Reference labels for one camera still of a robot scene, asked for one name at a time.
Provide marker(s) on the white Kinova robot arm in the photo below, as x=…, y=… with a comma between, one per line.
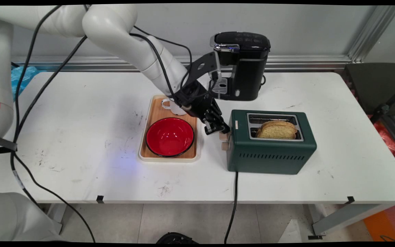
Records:
x=115, y=24

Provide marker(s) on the red bowl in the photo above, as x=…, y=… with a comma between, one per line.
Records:
x=170, y=136

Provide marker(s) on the grey table leg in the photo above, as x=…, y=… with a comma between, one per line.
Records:
x=348, y=216

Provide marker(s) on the beige toaster knob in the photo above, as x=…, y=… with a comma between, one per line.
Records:
x=225, y=146

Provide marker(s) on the slanted aluminium frame post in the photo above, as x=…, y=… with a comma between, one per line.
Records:
x=372, y=32

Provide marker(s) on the white enamel mug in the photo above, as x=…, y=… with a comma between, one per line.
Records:
x=175, y=109

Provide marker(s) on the horizontal aluminium frame rail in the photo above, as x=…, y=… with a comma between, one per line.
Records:
x=286, y=63

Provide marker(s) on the blue cloth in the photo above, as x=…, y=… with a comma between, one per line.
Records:
x=24, y=77

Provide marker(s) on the orange floor mat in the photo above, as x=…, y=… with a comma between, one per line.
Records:
x=384, y=223

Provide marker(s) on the black table edge clip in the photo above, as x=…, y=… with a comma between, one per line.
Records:
x=100, y=198
x=350, y=200

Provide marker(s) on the wooden serving tray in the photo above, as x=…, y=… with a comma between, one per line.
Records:
x=156, y=113

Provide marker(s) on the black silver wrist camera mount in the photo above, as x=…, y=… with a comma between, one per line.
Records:
x=204, y=67

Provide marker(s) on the beige toaster lever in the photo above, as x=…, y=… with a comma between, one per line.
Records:
x=223, y=137

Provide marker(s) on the black coffee maker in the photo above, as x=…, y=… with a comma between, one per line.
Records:
x=247, y=68

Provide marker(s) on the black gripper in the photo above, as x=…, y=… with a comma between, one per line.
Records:
x=199, y=101

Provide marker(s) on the black round floor object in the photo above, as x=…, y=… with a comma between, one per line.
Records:
x=176, y=238

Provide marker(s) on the green two-slot toaster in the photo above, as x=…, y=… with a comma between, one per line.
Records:
x=269, y=154

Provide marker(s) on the toast bread slice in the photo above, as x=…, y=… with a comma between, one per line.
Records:
x=279, y=123
x=276, y=133

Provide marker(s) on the red plastic bag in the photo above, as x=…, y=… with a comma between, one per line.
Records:
x=386, y=137

